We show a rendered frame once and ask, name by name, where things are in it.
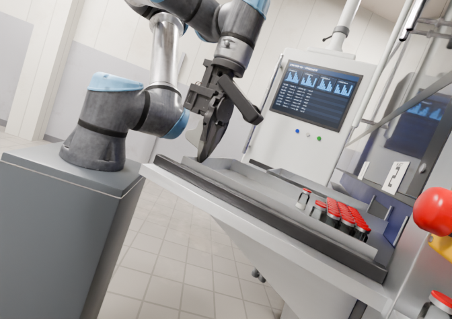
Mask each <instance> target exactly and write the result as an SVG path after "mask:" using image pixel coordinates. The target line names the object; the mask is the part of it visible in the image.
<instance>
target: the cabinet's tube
mask: <svg viewBox="0 0 452 319"><path fill-rule="evenodd" d="M360 2H361V0H347V2H346V5H345V6H344V9H343V12H342V15H341V16H340V19H339V21H338V24H337V26H336V27H335V28H334V30H333V32H332V35H331V36H328V37H327V38H323V39H322V41H323V42H325V41H326V40H327V39H329V38H332V39H331V41H330V43H329V45H327V46H326V47H325V49H328V50H335V51H339V52H342V51H343V50H342V45H343V43H344V40H345V38H347V37H348V35H349V32H350V30H349V29H350V26H351V23H352V21H353V19H354V16H355V14H356V11H357V9H358V7H359V4H360Z"/></svg>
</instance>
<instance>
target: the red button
mask: <svg viewBox="0 0 452 319"><path fill-rule="evenodd" d="M413 220H414V223H415V224H416V225H417V226H418V227H419V228H420V229H423V230H424V231H427V232H429V233H432V234H434V235H436V236H438V237H444V236H448V235H449V234H451V233H452V191H451V190H448V189H446V188H442V187H430V188H428V189H426V190H425V191H424V192H423V193H422V194H421V195H420V196H419V197H418V198H417V199H416V202H415V203H414V207H413Z"/></svg>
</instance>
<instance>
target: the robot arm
mask: <svg viewBox="0 0 452 319"><path fill-rule="evenodd" d="M124 1H125V2H126V4H127V5H128V6H129V7H130V8H131V9H132V10H133V11H135V12H136V13H138V14H139V15H141V16H143V17H144V18H145V19H147V20H149V28H150V30H151V32H152V33H153V41H152V49H151V65H150V74H149V85H148V86H147V87H145V89H143V88H144V87H143V83H141V82H138V81H133V80H130V79H126V78H123V77H119V76H115V75H111V74H108V73H104V72H97V73H94V74H93V76H92V79H91V81H90V84H89V86H88V87H87V93H86V96H85V99H84V103H83V106H82V109H81V113H80V115H79V120H78V122H77V126H76V127H75V128H74V130H73V131H72V132H71V134H70V135H69V136H68V137H67V139H66V140H65V142H64V143H63V144H62V145H61V149H60V151H59V156H60V157H61V158H62V159H63V160H65V161H66V162H69V163H70V164H73V165H76V166H79V167H82V168H87V169H90V170H97V171H103V172H115V171H119V170H122V169H123V167H124V164H125V161H126V136H127V134H128V130H129V129H130V130H133V131H138V132H141V133H145V134H148V135H153V136H156V137H159V138H161V139H162V138H164V139H175V138H177V137H179V136H180V135H181V134H182V132H183V131H184V129H185V128H186V125H187V124H188V120H189V116H190V111H191V112H193V113H196V114H199V115H200V114H201V116H203V117H204V118H202V119H200V120H199V122H198V125H197V127H196V128H195V129H188V130H187V131H186V133H185V138H186V139H187V140H188V141H189V142H190V143H191V144H193V146H195V147H196V148H197V149H198V152H197V160H198V162H199V163H203V161H204V160H206V159H207V158H208V157H209V156H210V154H212V152H213V151H214V150H215V148H216V146H217V145H218V144H219V143H220V141H221V139H222V138H223V135H224V134H225V132H226V130H227V127H228V125H229V121H230V118H231V116H232V114H233V109H234V105H235V106H236V107H237V109H238V110H239V111H240V112H241V114H242V117H243V119H244V120H245V121H246V122H248V123H250V124H252V125H255V126H257V125H258V124H260V123H261V122H262V121H263V120H264V117H263V116H262V115H261V112H260V109H259V108H258V107H257V106H256V105H254V104H252V103H251V101H250V100H249V99H248V97H247V96H246V95H245V94H244V93H243V91H242V90H241V89H240V87H239V86H238V85H237V84H236V82H235V81H234V80H233V78H238V79H241V78H243V75H244V73H245V70H247V68H248V65H249V63H250V59H251V57H252V54H253V51H254V48H255V46H256V43H257V41H258V37H259V35H260V32H261V30H262V26H263V25H264V21H266V15H267V13H268V9H269V7H270V0H233V1H231V2H228V3H224V4H220V3H218V2H217V1H216V0H124ZM188 26H190V27H191V28H193V29H194V31H195V33H196V35H197V36H198V38H199V39H200V40H202V41H203V42H209V43H213V44H215V43H218V44H217V47H216V49H215V53H214V55H213V57H214V59H213V60H209V59H204V62H203V64H202V65H204V66H205V67H206V69H205V72H204V75H203V77H202V81H201V82H200V83H198V82H199V81H197V82H196V83H198V84H200V85H198V84H196V83H195V84H193V83H191V84H190V87H189V90H188V93H187V95H186V99H185V101H184V104H182V95H181V93H180V91H179V90H178V89H177V86H178V46H179V38H180V37H182V36H183V35H184V34H185V33H186V31H187V29H188ZM216 123H217V124H216Z"/></svg>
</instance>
